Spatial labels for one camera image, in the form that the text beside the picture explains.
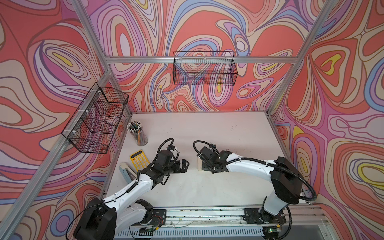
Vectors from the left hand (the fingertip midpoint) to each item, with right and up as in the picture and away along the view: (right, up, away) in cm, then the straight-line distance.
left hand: (185, 164), depth 83 cm
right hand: (+13, -4, +2) cm, 14 cm away
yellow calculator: (-29, 0, +10) cm, 31 cm away
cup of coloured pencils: (-29, +18, +6) cm, 35 cm away
